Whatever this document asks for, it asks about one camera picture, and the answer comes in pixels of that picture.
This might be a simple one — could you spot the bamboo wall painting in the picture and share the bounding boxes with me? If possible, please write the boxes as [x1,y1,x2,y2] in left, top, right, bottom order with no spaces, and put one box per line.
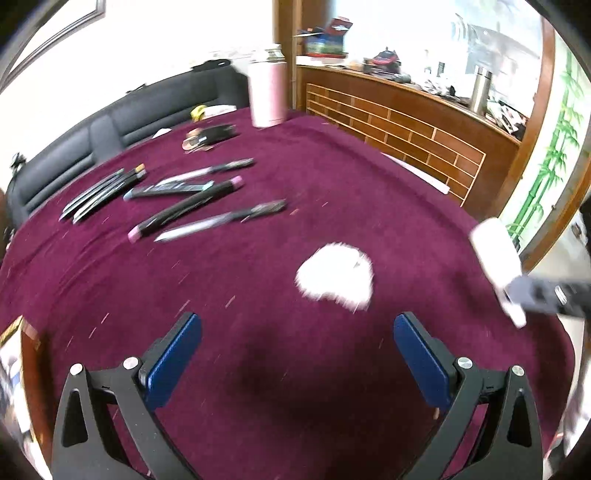
[503,46,591,259]

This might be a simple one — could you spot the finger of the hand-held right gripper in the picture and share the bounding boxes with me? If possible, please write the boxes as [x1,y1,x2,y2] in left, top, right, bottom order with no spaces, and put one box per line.
[504,274,591,320]

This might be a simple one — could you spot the white flat board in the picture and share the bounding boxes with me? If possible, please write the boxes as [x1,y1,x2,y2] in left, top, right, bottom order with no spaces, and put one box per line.
[381,154,451,195]

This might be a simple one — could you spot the pink thermos bottle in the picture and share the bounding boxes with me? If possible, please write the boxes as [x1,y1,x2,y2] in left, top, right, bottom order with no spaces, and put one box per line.
[247,44,288,129]

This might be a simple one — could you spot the white bottle with neck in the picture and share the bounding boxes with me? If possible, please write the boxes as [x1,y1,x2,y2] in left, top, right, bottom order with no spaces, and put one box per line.
[469,217,528,329]

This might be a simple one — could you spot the black marker pink cap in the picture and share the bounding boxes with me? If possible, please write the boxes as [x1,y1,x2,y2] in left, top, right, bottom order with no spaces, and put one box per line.
[127,175,245,244]

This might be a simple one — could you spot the red toy car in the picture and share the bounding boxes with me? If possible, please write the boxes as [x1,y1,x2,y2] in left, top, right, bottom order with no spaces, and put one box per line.
[365,48,411,82]

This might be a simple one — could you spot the colourful boxes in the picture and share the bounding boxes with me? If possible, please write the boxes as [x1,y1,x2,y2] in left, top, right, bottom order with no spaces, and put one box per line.
[302,17,352,59]

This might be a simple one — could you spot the etched glass panel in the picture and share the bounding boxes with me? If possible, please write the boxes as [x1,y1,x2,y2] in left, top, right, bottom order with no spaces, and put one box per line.
[332,0,555,116]

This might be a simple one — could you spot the silver pen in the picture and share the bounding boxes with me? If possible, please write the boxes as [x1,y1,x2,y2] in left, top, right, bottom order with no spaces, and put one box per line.
[156,158,256,186]

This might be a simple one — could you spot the fluffy round pouch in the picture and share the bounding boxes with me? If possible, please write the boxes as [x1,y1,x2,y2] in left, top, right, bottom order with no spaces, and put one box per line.
[295,242,376,313]

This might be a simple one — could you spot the white gift box gold edge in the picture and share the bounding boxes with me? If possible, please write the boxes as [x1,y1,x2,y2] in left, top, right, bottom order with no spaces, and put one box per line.
[0,318,29,439]

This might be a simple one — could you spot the black key case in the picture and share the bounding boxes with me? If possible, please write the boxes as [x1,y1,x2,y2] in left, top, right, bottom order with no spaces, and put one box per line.
[181,124,241,153]

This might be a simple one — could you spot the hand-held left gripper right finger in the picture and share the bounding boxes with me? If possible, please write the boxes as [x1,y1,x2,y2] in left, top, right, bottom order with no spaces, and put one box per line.
[393,311,546,480]

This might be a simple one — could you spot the pair of black pens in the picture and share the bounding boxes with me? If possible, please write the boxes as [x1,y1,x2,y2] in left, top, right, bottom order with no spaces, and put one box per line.
[71,164,148,225]

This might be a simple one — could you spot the framed wall painting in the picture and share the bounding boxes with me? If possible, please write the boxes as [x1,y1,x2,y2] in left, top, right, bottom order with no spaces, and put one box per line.
[0,0,108,86]

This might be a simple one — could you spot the black leather sofa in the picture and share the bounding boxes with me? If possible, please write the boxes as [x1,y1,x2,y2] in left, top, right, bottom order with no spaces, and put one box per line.
[6,69,252,229]

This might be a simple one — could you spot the wooden lattice counter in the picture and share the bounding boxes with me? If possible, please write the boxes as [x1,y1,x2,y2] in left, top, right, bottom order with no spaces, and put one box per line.
[272,0,522,217]

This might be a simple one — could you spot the maroon velvet tablecloth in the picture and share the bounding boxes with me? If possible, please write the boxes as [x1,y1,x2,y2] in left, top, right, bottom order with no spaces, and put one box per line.
[0,113,578,480]

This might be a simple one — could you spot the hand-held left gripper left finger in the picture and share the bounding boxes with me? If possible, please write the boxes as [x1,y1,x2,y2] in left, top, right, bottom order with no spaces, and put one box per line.
[52,311,204,480]

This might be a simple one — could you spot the steel flask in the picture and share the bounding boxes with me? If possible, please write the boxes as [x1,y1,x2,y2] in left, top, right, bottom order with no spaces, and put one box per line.
[468,66,493,114]

